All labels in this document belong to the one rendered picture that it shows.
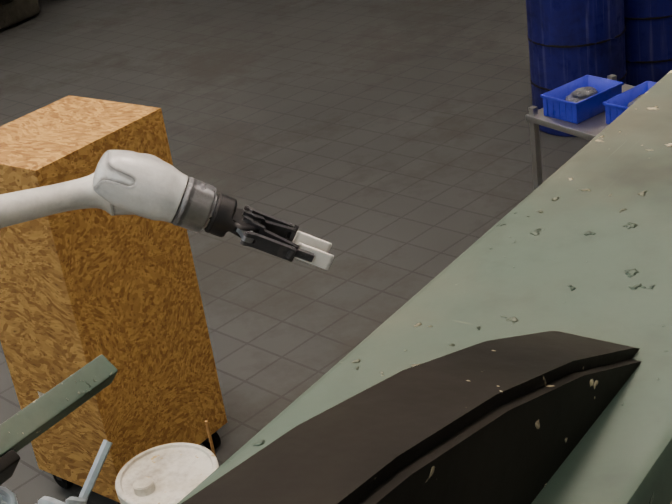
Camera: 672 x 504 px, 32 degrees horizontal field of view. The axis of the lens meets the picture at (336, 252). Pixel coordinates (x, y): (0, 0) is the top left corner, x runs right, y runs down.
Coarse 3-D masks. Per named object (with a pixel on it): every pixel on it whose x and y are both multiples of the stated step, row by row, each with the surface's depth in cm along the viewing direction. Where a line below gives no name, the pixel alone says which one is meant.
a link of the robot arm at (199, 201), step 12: (192, 180) 209; (192, 192) 207; (204, 192) 208; (180, 204) 207; (192, 204) 207; (204, 204) 207; (180, 216) 207; (192, 216) 207; (204, 216) 207; (192, 228) 209
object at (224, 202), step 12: (216, 204) 209; (228, 204) 210; (216, 216) 208; (228, 216) 209; (240, 216) 213; (204, 228) 213; (216, 228) 210; (228, 228) 209; (240, 228) 209; (252, 228) 211
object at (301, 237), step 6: (300, 234) 218; (306, 234) 218; (294, 240) 218; (300, 240) 218; (306, 240) 218; (312, 240) 218; (318, 240) 218; (312, 246) 219; (318, 246) 219; (324, 246) 219; (330, 246) 219
